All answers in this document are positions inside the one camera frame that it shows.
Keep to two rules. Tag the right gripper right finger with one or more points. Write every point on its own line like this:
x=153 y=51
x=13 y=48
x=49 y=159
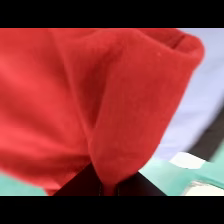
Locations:
x=140 y=186

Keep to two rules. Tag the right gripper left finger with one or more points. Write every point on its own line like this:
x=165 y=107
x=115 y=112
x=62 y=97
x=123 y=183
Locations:
x=81 y=185

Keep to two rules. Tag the red T-shirt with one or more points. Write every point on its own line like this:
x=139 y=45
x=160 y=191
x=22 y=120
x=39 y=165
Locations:
x=83 y=100

